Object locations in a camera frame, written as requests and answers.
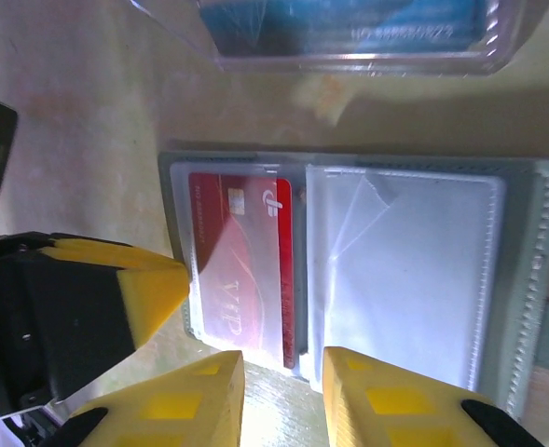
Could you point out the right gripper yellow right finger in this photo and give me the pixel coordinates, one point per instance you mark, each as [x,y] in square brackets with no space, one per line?
[395,410]

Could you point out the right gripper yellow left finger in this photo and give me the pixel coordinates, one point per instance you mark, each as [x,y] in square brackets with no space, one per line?
[176,410]

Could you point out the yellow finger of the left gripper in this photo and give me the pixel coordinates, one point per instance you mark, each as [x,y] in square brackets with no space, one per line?
[115,253]
[153,298]

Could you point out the red VIP card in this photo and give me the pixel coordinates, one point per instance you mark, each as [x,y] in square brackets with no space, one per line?
[237,261]

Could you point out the pale green card holder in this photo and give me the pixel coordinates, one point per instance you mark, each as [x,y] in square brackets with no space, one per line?
[418,279]

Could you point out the blue VIP card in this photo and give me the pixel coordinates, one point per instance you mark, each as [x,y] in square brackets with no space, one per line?
[418,28]

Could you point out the clear plastic tray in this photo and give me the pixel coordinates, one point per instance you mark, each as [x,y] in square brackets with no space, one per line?
[302,63]

